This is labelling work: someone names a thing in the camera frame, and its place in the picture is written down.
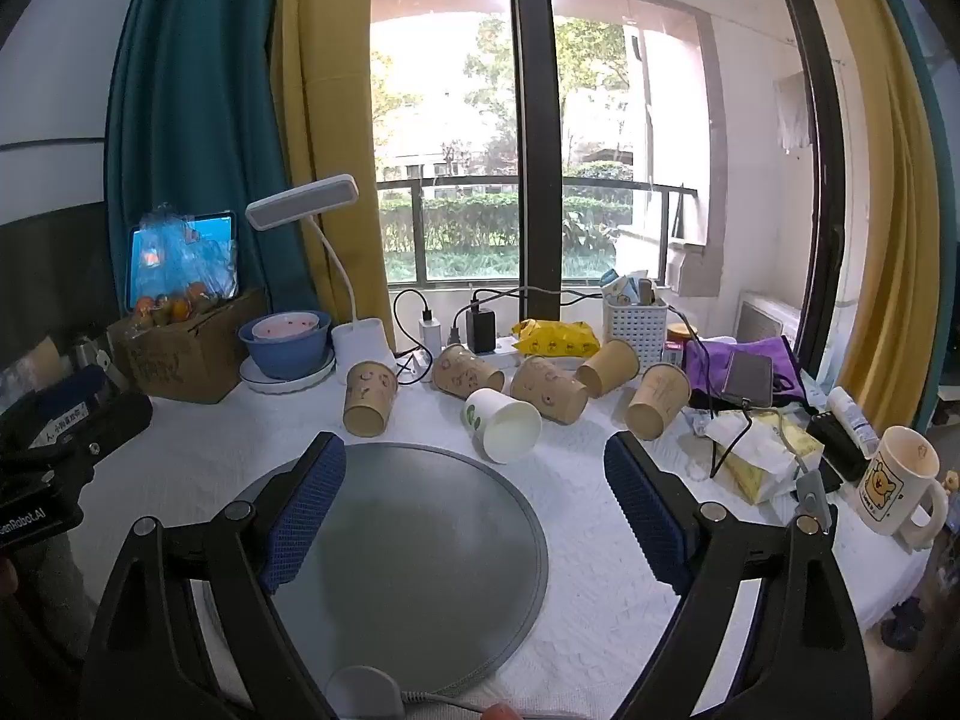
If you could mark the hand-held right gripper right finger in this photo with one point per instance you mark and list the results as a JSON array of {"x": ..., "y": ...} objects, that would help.
[{"x": 649, "y": 517}]

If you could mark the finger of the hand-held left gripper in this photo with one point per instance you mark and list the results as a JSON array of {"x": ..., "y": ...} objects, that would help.
[
  {"x": 112, "y": 424},
  {"x": 71, "y": 386}
]

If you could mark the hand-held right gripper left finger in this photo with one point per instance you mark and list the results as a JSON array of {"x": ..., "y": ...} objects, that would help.
[{"x": 300, "y": 517}]

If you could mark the white paper cup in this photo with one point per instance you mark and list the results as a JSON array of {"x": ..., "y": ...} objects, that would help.
[{"x": 502, "y": 427}]

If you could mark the brown paper cup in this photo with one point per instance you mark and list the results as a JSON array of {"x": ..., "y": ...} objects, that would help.
[
  {"x": 547, "y": 388},
  {"x": 369, "y": 397},
  {"x": 658, "y": 401},
  {"x": 461, "y": 371},
  {"x": 607, "y": 367}
]

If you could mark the silver metal object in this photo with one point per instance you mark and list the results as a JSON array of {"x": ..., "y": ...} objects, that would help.
[{"x": 90, "y": 356}]

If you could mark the cardboard box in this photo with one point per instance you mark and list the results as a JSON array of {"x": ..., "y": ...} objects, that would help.
[{"x": 187, "y": 361}]

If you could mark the yellow tissue box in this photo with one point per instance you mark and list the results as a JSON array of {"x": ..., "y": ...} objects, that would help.
[{"x": 754, "y": 481}]

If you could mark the grey round mat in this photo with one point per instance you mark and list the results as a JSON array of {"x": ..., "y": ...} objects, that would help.
[{"x": 420, "y": 562}]

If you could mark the white plate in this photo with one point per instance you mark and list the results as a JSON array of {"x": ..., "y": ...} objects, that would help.
[{"x": 309, "y": 380}]

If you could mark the plastic bag of oranges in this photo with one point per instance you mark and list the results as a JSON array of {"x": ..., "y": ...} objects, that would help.
[{"x": 180, "y": 300}]

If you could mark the blue bowl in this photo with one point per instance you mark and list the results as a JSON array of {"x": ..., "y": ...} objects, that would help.
[{"x": 281, "y": 361}]

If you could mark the purple bag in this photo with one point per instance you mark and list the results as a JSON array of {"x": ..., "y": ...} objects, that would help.
[{"x": 709, "y": 369}]

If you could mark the small red white box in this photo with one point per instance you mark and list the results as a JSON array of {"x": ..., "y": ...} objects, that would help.
[{"x": 673, "y": 354}]

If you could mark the white plastic basket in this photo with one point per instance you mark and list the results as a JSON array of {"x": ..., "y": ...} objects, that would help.
[{"x": 634, "y": 331}]

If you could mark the yellow round tin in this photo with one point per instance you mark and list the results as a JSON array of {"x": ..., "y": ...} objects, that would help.
[{"x": 680, "y": 331}]

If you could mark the white round puck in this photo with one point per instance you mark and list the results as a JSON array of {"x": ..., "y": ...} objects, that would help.
[{"x": 367, "y": 694}]

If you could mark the pink bowl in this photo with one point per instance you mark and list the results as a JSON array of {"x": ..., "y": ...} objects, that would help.
[{"x": 285, "y": 326}]

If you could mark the black case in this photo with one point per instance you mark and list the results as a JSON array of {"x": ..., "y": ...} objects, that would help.
[{"x": 836, "y": 444}]

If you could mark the yellow snack packet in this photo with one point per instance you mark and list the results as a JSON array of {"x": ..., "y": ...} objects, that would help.
[{"x": 555, "y": 337}]

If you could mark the white power strip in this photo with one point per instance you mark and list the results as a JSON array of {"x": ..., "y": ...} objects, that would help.
[{"x": 504, "y": 351}]

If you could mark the tablet with blue screen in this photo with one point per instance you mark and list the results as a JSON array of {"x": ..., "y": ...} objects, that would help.
[{"x": 225, "y": 223}]

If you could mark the white charger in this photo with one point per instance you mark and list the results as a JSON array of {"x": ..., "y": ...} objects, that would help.
[{"x": 430, "y": 334}]

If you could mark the white tube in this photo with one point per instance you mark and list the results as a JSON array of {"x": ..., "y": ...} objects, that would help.
[{"x": 851, "y": 416}]

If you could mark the tubes in basket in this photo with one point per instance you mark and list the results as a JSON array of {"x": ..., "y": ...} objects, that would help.
[{"x": 626, "y": 289}]

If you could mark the white air conditioner unit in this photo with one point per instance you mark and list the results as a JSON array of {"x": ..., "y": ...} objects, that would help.
[{"x": 769, "y": 319}]

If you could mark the white bear mug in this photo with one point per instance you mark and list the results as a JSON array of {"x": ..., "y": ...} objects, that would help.
[{"x": 892, "y": 491}]

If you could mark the black charger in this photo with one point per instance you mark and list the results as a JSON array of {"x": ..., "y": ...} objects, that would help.
[{"x": 481, "y": 326}]

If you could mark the dark blue object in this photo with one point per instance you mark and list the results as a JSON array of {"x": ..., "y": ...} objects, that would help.
[{"x": 904, "y": 624}]

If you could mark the white desk lamp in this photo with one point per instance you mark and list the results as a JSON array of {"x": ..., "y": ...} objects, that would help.
[{"x": 300, "y": 202}]

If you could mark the teal curtain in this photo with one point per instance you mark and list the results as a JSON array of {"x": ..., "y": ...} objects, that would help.
[{"x": 187, "y": 90}]

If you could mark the balcony railing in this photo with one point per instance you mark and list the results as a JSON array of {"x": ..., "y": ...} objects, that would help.
[{"x": 525, "y": 181}]

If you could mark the yellow curtain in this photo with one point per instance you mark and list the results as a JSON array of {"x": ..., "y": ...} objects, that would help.
[
  {"x": 322, "y": 90},
  {"x": 892, "y": 240}
]

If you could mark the hanging white cloth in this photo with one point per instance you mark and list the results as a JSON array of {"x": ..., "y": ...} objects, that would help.
[{"x": 793, "y": 116}]

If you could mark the black window frame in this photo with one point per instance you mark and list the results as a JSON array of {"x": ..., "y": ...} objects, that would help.
[{"x": 532, "y": 127}]

